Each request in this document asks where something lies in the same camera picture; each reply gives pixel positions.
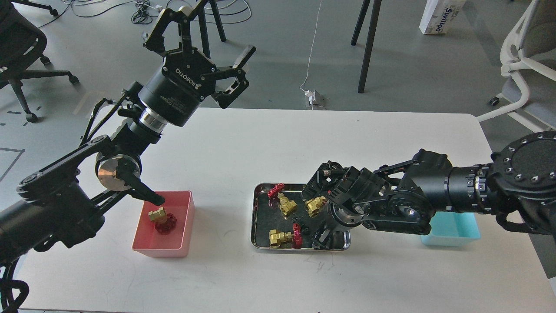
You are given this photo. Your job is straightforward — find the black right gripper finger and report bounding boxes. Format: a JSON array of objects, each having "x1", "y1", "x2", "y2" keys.
[
  {"x1": 312, "y1": 228, "x2": 332, "y2": 250},
  {"x1": 300, "y1": 213, "x2": 324, "y2": 237}
]

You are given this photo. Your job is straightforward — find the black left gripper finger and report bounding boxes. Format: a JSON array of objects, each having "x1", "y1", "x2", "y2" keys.
[
  {"x1": 200, "y1": 45, "x2": 257, "y2": 109},
  {"x1": 143, "y1": 4, "x2": 202, "y2": 59}
]

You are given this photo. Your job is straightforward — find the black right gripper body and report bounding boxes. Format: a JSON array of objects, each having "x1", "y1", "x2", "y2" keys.
[{"x1": 301, "y1": 161, "x2": 391, "y2": 230}]

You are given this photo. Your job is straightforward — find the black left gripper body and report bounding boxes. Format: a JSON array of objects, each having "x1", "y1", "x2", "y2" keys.
[{"x1": 138, "y1": 48, "x2": 216, "y2": 127}]

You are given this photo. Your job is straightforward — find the brass valve red handle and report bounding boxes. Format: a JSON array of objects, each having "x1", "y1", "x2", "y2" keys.
[{"x1": 148, "y1": 206, "x2": 177, "y2": 235}]

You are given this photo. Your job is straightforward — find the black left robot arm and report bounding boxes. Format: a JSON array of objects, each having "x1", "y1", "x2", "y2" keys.
[{"x1": 1, "y1": 0, "x2": 256, "y2": 313}]

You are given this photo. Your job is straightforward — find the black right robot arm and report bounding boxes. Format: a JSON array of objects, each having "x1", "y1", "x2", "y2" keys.
[{"x1": 301, "y1": 131, "x2": 556, "y2": 249}]

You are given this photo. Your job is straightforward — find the brass valve upper right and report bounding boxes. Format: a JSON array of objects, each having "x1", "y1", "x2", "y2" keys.
[{"x1": 304, "y1": 196, "x2": 327, "y2": 218}]

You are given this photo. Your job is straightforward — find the brass valve upper middle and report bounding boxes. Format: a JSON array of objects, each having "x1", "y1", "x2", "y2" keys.
[{"x1": 267, "y1": 183, "x2": 298, "y2": 218}]

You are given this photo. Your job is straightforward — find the brass valve bottom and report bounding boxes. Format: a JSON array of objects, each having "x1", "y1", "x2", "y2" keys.
[{"x1": 269, "y1": 223, "x2": 303, "y2": 249}]

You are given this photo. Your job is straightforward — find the light blue plastic box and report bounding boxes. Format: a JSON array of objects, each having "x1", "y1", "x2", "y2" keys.
[{"x1": 420, "y1": 212, "x2": 481, "y2": 247}]

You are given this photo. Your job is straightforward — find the pink plastic box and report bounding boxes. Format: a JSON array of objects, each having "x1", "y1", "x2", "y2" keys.
[{"x1": 132, "y1": 190, "x2": 195, "y2": 257}]

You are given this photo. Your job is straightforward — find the white cardboard box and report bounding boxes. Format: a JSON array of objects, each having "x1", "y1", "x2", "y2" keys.
[{"x1": 419, "y1": 0, "x2": 465, "y2": 34}]

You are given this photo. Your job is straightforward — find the metal tray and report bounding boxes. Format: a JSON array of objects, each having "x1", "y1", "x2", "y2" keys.
[{"x1": 251, "y1": 183, "x2": 351, "y2": 253}]

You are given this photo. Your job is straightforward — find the white power adapter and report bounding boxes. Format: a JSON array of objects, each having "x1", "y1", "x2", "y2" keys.
[{"x1": 304, "y1": 90, "x2": 326, "y2": 109}]

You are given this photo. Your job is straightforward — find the black office chair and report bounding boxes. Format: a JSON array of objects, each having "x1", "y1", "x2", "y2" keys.
[{"x1": 0, "y1": 0, "x2": 78, "y2": 123}]

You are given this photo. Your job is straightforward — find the black table leg right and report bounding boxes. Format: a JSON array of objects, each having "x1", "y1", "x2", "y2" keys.
[{"x1": 351, "y1": 0, "x2": 382, "y2": 93}]

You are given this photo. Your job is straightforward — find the black floor cables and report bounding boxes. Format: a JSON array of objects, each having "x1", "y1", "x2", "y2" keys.
[{"x1": 61, "y1": 0, "x2": 253, "y2": 25}]

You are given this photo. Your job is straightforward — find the white cable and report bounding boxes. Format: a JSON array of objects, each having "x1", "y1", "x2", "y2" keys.
[{"x1": 301, "y1": 0, "x2": 324, "y2": 92}]

